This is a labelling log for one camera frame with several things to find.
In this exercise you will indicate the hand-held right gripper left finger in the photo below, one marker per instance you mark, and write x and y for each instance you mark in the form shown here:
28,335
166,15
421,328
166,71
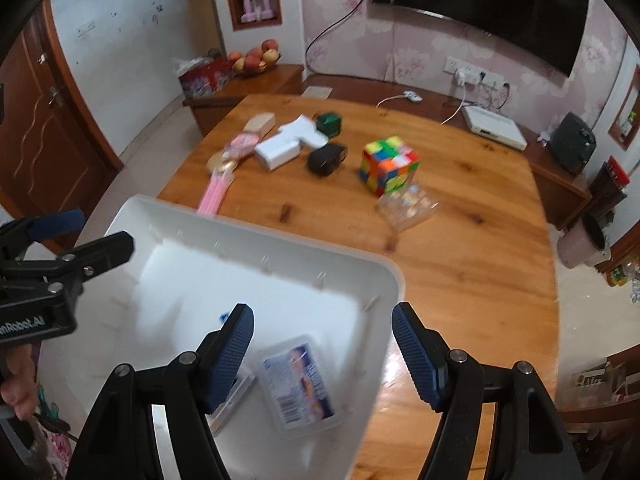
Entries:
231,357

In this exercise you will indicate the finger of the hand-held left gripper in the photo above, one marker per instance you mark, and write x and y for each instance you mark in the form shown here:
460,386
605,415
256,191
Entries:
55,223
107,250

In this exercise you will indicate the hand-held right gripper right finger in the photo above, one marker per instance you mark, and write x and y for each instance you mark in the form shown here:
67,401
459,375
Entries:
417,357

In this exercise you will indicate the clear labelled plastic box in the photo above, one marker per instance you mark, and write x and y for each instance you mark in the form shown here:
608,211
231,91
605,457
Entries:
300,385

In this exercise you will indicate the white plastic bin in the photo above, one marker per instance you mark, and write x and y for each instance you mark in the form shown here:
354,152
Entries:
200,280

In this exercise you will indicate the person's left hand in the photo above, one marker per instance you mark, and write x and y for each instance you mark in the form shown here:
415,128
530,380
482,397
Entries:
19,382

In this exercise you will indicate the clear flat plastic case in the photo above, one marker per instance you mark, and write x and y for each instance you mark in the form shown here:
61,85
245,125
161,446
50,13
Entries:
241,396

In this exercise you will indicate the brown wooden door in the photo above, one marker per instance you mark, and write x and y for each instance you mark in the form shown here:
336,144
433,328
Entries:
45,140

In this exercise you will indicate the gold round object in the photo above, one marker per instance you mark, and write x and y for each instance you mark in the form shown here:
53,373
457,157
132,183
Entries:
219,162

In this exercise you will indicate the white rectangular box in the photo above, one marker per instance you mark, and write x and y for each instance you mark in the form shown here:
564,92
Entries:
276,154
301,130

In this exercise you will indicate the multicoloured puzzle cube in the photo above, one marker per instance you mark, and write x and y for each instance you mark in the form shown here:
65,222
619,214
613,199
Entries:
390,165

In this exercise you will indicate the beige small box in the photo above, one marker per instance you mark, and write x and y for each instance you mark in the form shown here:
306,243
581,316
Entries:
260,124

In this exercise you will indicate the small black box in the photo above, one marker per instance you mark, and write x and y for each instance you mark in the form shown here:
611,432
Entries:
326,158

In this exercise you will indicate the bowl of fruit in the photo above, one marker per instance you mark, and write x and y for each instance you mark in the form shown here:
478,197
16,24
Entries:
254,59

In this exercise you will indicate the white set-top box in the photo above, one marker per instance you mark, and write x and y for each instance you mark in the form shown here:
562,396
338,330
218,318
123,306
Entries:
492,127

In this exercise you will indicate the small green cube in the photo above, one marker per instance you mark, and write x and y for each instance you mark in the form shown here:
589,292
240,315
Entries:
330,124

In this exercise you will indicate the black rounded appliance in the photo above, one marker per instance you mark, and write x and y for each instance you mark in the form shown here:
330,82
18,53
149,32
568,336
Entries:
571,144

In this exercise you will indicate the pink dumbbell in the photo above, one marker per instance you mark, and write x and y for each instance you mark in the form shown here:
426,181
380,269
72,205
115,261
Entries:
245,5
265,4

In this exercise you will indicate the white light switch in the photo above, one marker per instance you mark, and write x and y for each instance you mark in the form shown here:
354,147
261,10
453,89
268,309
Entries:
85,28

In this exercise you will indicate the white wall power sockets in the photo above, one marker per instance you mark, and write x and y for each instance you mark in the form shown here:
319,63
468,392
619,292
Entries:
472,71

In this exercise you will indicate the framed wall picture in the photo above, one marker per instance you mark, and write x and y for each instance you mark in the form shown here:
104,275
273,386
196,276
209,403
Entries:
627,110

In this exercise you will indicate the black wall television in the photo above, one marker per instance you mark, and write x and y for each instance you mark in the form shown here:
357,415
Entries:
480,5

